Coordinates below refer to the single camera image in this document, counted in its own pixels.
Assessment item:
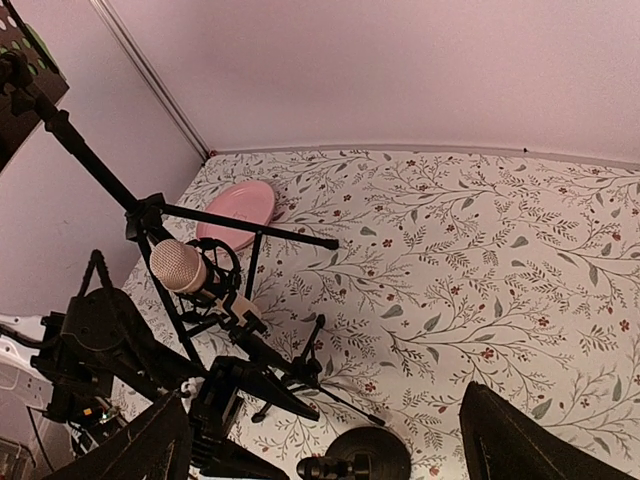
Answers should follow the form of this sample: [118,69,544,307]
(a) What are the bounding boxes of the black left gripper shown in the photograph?
[189,356,319,475]

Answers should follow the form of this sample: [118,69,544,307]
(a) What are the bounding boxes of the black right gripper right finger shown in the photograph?
[459,381,631,480]

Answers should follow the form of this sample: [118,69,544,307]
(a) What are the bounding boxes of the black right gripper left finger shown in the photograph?
[48,391,191,480]

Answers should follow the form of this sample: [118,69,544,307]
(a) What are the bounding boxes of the black round-base mic stand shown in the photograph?
[296,426,412,480]

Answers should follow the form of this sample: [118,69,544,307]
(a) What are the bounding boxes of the pink beige microphone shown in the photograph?
[149,239,266,333]

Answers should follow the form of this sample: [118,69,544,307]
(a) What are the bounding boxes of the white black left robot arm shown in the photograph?
[1,249,318,479]

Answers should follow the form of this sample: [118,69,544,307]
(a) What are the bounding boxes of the pink round plate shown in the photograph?
[196,180,275,251]

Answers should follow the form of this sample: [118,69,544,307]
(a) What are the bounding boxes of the black perforated music stand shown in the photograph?
[0,0,340,374]

